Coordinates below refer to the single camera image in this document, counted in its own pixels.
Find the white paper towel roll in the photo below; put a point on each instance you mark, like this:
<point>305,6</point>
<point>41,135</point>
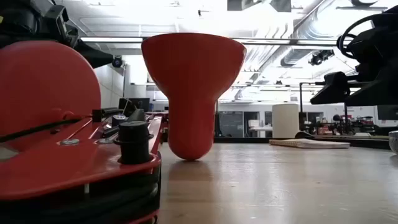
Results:
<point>285,121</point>

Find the black ceiling camera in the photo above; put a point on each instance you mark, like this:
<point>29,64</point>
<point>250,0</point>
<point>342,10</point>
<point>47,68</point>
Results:
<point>117,61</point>

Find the black ceiling-hung device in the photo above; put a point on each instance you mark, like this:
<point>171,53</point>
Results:
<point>321,57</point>

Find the black background stand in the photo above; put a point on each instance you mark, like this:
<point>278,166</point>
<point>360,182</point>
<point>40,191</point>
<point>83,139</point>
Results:
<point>301,105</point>

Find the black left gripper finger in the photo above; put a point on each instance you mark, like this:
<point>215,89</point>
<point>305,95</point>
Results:
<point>96,59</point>

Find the pink notebook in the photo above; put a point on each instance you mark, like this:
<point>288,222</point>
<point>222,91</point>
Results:
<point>308,143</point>

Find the red desk lamp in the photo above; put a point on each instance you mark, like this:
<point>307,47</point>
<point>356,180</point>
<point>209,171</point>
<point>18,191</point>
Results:
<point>192,93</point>

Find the dark background monitor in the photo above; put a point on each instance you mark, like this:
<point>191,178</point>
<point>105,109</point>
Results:
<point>141,104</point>

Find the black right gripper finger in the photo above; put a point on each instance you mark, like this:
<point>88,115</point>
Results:
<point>382,95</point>
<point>334,88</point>

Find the grey crumpled ball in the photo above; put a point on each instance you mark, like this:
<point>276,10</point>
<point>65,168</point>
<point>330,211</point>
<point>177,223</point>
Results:
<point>394,141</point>

